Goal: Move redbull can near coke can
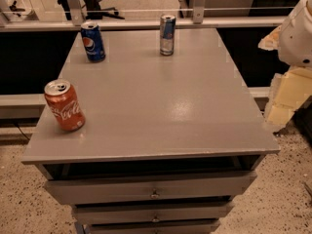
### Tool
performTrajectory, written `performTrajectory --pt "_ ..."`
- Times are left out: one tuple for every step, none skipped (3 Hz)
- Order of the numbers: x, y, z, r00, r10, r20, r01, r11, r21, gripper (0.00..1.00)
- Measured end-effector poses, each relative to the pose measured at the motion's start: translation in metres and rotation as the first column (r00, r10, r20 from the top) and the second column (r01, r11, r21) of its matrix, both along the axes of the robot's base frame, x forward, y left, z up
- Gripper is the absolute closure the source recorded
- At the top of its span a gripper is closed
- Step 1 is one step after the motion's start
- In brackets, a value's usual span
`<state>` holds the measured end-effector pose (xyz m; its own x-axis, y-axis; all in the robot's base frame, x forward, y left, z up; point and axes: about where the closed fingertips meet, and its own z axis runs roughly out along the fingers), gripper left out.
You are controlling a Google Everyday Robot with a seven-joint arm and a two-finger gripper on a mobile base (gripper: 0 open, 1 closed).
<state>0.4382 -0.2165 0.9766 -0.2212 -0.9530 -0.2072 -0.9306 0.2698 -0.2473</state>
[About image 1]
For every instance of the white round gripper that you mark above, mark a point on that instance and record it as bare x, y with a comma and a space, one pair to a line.
296, 39

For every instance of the silver blue redbull can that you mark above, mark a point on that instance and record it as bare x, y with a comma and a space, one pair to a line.
167, 34

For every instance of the blue pepsi can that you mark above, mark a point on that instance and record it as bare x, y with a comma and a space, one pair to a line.
92, 41

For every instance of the red coke can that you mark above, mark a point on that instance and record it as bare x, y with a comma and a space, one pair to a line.
63, 102

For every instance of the grey drawer cabinet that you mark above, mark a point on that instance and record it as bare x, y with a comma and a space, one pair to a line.
151, 115

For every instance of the bottom grey drawer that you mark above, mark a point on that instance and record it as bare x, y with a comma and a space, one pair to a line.
197, 226

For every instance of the grey drawer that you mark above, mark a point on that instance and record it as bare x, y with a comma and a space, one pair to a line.
145, 188
197, 226
152, 213

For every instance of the middle grey drawer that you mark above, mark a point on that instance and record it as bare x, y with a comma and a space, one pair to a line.
152, 213

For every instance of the top grey drawer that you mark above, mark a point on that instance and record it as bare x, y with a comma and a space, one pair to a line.
145, 188

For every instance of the grey metal railing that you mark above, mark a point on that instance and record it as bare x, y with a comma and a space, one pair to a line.
49, 15

